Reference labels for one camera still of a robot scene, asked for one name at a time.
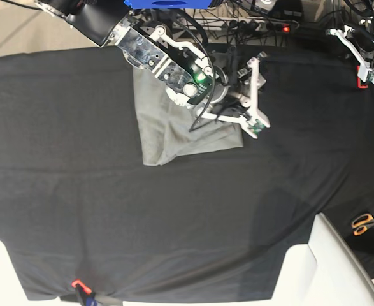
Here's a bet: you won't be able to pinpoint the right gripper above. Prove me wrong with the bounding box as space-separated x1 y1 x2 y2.
205 52 266 118

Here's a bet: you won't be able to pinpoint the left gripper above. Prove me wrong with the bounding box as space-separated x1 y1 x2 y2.
349 25 374 63

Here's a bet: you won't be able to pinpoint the grey T-shirt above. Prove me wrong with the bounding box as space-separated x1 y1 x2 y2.
133 68 243 166

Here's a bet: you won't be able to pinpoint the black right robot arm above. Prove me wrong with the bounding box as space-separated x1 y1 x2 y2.
35 1 271 138

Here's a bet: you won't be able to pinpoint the red black clamp right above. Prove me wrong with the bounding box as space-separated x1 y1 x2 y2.
357 65 370 89

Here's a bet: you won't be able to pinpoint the red black clamp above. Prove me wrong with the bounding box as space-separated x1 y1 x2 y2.
357 65 370 89
71 279 99 306

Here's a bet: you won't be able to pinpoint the white chair right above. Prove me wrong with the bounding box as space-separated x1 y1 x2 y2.
271 213 374 305

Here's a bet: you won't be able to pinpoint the white chair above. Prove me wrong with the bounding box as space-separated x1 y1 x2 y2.
271 213 374 305
0 241 61 306

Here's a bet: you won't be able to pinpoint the red black clamp bottom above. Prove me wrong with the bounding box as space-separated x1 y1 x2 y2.
71 279 99 306

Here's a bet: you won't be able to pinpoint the white chair left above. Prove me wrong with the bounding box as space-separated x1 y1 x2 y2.
0 241 61 306

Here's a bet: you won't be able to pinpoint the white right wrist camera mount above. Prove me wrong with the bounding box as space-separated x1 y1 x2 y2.
197 51 270 139

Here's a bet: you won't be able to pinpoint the black power strip red switch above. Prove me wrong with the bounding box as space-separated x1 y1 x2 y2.
266 22 300 34

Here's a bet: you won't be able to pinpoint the orange handled scissors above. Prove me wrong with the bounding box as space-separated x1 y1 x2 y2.
350 214 374 236

